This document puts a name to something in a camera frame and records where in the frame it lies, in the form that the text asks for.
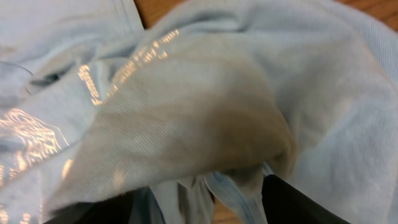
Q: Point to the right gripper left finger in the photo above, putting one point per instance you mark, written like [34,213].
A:
[116,210]

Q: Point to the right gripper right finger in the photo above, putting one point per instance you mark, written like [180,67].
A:
[283,204]

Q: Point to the light blue printed t-shirt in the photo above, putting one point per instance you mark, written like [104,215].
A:
[202,106]

